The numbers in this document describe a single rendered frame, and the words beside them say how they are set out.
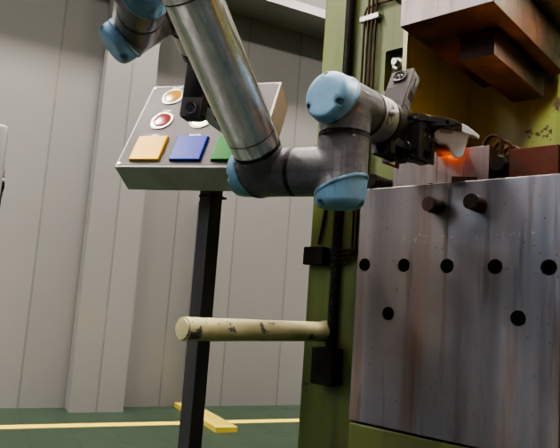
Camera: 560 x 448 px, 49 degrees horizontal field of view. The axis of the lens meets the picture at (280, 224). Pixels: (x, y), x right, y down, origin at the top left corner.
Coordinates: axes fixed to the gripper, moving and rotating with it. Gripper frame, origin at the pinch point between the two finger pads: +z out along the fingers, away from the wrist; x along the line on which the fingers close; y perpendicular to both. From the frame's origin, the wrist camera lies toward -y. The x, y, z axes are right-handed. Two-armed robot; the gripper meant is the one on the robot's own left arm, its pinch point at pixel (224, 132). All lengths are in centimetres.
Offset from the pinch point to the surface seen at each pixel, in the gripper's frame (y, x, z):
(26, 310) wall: 45, 185, 178
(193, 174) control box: -5.5, 8.1, 7.7
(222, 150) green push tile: -1.2, 1.4, 4.5
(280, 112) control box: 16.3, -7.0, 9.4
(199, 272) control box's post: -17.9, 9.6, 28.0
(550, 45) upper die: 36, -67, 9
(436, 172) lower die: -6.4, -44.0, 5.2
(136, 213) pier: 110, 136, 169
